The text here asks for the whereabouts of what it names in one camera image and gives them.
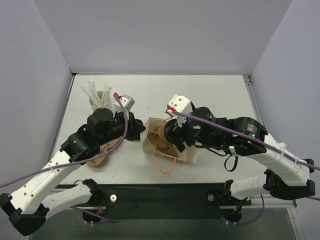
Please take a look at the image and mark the printed paper takeout bag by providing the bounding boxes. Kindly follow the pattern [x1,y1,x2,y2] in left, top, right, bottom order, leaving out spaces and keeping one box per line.
[140,117,200,174]

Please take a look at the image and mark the brown paper coffee cup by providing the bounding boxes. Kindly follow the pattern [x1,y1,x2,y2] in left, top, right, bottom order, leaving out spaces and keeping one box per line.
[158,124,167,142]

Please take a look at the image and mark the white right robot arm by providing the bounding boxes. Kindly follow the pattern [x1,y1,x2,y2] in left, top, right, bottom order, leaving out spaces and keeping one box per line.
[163,106,316,204]

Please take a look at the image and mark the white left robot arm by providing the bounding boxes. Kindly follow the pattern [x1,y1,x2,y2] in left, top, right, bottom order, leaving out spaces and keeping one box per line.
[0,108,146,236]

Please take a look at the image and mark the white straw holder cup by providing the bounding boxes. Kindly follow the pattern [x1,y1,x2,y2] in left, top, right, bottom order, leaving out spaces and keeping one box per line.
[89,91,116,113]

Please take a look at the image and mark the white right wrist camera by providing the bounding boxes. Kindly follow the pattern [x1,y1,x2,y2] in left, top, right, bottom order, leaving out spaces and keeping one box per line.
[165,94,193,117]

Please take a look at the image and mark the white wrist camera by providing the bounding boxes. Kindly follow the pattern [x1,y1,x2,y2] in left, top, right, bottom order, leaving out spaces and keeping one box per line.
[113,92,135,113]
[165,94,193,117]

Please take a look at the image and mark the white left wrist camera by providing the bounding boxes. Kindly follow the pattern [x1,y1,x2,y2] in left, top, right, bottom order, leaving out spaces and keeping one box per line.
[113,92,135,113]

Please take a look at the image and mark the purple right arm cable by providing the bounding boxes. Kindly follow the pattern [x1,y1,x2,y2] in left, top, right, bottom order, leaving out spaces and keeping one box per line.
[171,109,320,227]

